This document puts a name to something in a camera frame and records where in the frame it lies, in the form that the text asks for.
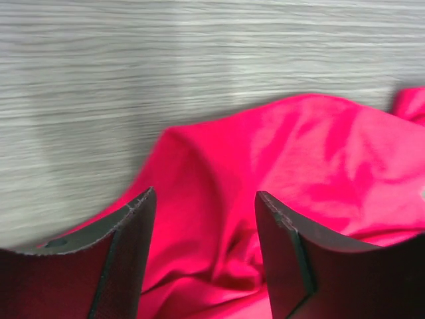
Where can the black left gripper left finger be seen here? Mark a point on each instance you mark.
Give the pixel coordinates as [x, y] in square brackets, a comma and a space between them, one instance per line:
[94, 272]

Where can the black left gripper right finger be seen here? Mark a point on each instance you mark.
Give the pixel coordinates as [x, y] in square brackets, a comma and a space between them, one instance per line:
[314, 272]

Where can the crimson pink t-shirt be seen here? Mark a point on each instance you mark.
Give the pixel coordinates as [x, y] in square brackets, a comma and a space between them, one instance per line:
[353, 169]

